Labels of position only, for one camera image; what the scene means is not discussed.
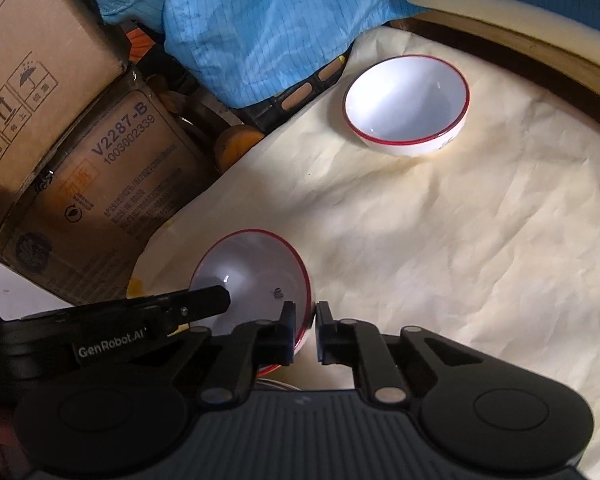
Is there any wooden shelf ledge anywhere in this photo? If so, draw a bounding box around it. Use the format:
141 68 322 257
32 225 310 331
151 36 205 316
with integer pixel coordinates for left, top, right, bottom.
388 11 600 125

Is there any Vinda cardboard box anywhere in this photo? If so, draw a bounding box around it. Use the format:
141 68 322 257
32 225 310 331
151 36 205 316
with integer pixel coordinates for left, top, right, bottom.
0 68 214 304

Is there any upper cardboard box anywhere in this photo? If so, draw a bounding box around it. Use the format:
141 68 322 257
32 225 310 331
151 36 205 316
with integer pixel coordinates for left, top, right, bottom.
0 0 129 224

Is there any white foam stick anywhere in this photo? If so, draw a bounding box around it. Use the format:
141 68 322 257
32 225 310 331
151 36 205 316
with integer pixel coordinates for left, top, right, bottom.
406 0 600 66

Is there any orange wooden knob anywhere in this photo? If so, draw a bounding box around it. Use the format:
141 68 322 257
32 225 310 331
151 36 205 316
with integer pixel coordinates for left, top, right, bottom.
214 125 264 172

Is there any cream paper table cover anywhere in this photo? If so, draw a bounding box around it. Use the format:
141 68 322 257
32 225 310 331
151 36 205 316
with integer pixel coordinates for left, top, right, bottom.
128 27 600 479

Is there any white red-rimmed bowl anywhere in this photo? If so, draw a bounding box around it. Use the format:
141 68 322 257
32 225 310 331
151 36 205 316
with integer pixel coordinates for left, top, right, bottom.
342 54 470 157
189 229 313 353

